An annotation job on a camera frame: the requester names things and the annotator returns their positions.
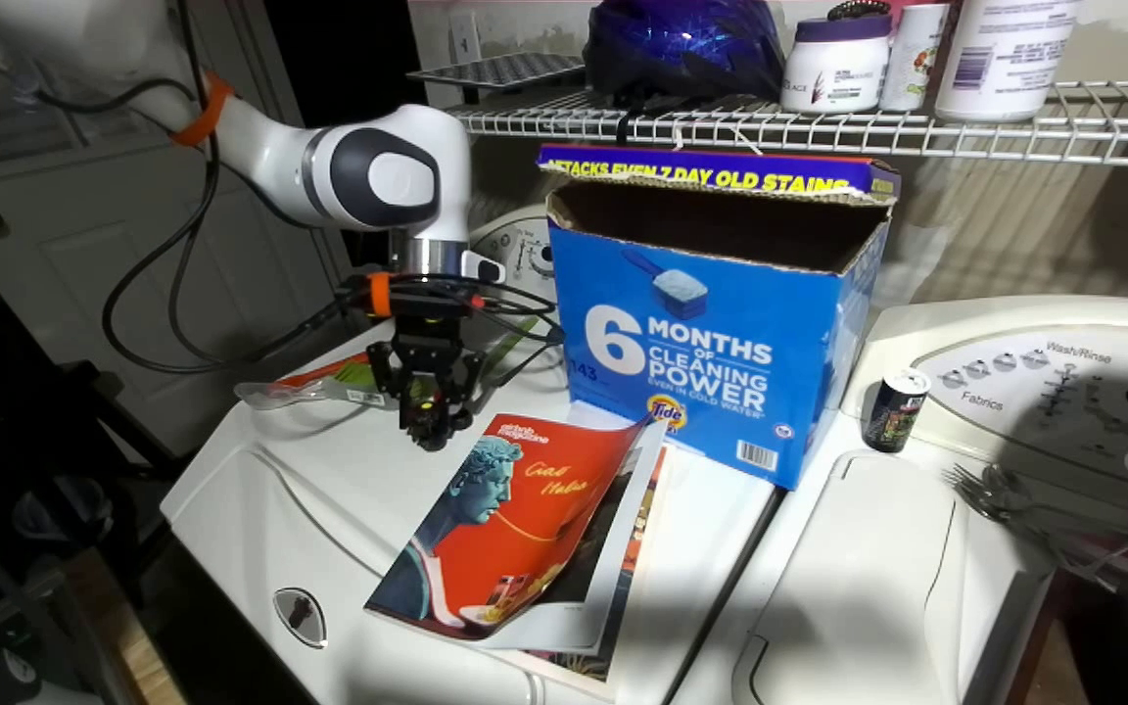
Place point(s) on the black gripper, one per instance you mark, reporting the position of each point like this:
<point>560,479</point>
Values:
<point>432,352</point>

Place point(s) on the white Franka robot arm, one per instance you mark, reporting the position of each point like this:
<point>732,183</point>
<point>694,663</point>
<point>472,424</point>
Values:
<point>381,177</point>

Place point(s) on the orange blue magazine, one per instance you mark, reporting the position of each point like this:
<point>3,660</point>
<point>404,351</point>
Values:
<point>511,533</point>

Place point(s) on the white washing machine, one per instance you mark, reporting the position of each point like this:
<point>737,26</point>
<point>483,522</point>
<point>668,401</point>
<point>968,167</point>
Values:
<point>314,509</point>

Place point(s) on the blue orange detergent box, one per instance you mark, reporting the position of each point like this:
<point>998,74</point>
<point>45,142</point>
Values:
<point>705,352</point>

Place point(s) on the grey grid panel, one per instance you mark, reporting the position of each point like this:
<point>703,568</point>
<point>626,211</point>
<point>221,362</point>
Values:
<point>511,66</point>

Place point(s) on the wooden plank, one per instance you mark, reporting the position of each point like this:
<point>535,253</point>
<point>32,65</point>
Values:
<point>133,638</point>

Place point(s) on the shiny blue helmet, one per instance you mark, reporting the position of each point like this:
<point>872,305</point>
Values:
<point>681,53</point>

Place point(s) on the grey door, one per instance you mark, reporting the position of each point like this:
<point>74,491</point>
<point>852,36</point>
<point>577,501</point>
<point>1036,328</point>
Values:
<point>41,170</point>

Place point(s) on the small black can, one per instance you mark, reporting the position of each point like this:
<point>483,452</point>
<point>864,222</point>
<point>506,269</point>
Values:
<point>899,412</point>

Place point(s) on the white dryer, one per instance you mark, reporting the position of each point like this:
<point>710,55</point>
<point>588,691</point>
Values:
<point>879,574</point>

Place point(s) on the white jar dark lid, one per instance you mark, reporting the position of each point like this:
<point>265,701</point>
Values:
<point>835,65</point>

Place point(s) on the slim white bottle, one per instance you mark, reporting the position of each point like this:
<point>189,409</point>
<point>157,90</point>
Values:
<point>912,53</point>

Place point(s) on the large white bottle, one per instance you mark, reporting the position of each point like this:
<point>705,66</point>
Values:
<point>1005,61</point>

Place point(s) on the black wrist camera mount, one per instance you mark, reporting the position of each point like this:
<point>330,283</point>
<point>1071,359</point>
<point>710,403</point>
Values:
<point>438,300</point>

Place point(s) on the white wall outlet plate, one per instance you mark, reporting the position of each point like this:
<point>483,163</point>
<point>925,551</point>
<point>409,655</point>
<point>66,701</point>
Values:
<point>463,36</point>

